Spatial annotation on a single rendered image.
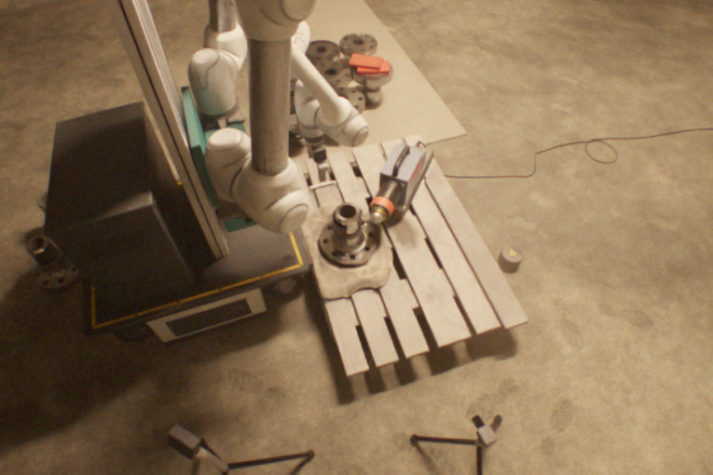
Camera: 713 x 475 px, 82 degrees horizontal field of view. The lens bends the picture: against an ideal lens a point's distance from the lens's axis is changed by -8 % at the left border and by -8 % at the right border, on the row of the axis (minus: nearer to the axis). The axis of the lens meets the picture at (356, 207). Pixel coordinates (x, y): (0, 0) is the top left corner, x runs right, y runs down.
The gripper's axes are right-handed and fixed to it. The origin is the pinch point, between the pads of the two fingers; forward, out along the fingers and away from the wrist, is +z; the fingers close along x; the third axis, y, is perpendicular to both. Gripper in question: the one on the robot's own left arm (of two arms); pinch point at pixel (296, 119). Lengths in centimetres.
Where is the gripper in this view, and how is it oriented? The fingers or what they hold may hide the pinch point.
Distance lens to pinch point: 189.9
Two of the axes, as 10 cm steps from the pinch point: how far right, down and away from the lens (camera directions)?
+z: 0.0, 6.3, 7.8
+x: -3.5, -7.3, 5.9
